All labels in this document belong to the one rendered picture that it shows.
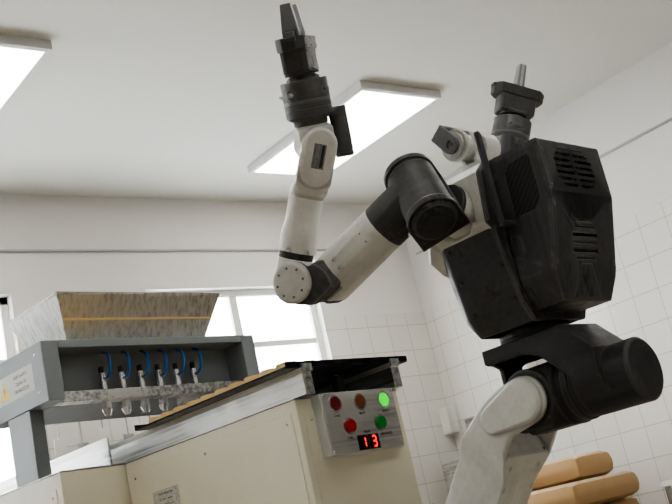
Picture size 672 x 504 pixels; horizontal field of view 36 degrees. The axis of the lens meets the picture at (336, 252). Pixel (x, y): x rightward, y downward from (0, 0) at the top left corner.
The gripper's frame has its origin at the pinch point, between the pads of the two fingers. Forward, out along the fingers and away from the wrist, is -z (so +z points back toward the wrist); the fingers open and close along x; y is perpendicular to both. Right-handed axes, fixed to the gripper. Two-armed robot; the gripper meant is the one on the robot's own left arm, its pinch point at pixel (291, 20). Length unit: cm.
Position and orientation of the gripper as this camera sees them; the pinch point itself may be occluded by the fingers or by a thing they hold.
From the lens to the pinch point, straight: 196.0
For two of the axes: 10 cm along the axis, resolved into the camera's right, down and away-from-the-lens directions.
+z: 1.9, 9.7, 1.4
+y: 9.6, -1.5, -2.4
